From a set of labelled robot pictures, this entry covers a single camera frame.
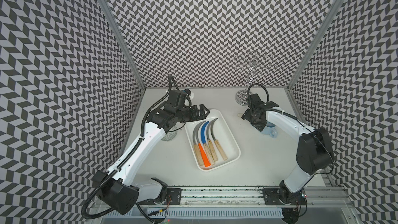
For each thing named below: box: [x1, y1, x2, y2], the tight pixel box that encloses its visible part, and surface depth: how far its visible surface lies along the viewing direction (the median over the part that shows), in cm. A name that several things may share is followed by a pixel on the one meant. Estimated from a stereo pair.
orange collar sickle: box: [195, 120, 211, 168], surface depth 89 cm
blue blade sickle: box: [201, 121, 215, 166], surface depth 91 cm
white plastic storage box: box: [183, 108, 242, 173], surface depth 91 cm
